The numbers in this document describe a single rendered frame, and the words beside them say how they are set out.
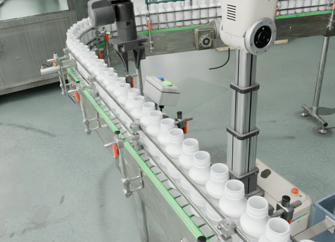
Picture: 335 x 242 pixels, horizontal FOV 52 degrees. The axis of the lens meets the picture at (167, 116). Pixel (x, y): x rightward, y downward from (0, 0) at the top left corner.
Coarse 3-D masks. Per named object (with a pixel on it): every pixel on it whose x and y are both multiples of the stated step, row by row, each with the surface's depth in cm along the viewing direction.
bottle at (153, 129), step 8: (152, 112) 96; (160, 112) 95; (152, 120) 94; (160, 120) 94; (152, 128) 95; (160, 128) 94; (152, 136) 95; (152, 144) 96; (152, 152) 98; (152, 160) 100
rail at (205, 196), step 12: (120, 120) 117; (132, 120) 104; (132, 132) 110; (144, 132) 97; (156, 144) 91; (168, 156) 85; (180, 168) 80; (180, 192) 84; (192, 204) 79; (204, 216) 76
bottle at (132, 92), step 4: (132, 88) 110; (136, 88) 110; (128, 92) 108; (132, 92) 107; (136, 92) 108; (128, 96) 109; (132, 96) 108; (128, 100) 110; (132, 100) 108; (128, 104) 109; (132, 104) 108; (128, 108) 109; (132, 108) 108; (128, 120) 112; (128, 124) 112; (128, 132) 114
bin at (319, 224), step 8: (320, 200) 91; (328, 200) 92; (320, 208) 89; (328, 208) 94; (320, 216) 90; (328, 216) 87; (312, 224) 94; (320, 224) 86; (328, 224) 86; (304, 232) 84; (312, 232) 84; (320, 232) 84; (328, 232) 89; (312, 240) 95; (320, 240) 92; (328, 240) 90
